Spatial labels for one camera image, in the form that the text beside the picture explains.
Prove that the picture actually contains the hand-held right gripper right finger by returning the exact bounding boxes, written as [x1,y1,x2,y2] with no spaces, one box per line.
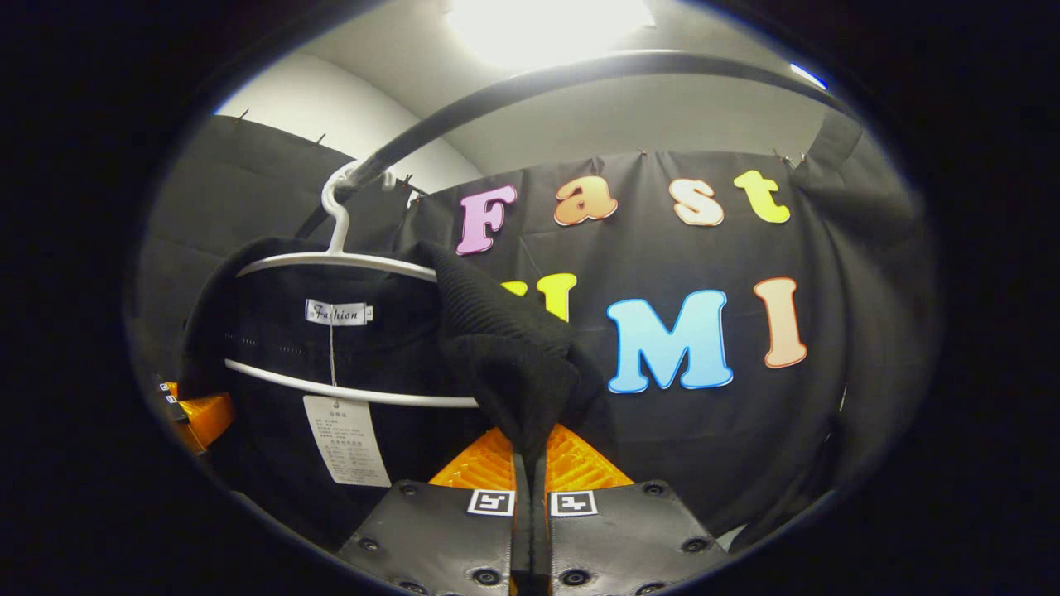
[530,422,730,596]

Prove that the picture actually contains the large round ceiling light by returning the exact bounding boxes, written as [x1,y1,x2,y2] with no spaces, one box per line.
[443,0,657,72]

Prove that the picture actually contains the black knit cardigan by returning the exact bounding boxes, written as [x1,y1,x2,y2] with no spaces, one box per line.
[178,236,610,551]

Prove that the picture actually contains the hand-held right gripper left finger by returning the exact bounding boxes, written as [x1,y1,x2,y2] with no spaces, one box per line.
[335,426,532,596]

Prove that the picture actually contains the black backdrop cloth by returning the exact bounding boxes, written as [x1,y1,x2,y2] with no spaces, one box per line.
[132,112,941,555]

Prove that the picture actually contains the large white clothes hanger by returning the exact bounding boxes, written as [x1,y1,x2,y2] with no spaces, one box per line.
[224,161,481,410]

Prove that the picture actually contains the black metal clothes rack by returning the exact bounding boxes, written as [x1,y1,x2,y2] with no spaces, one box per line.
[294,50,858,241]

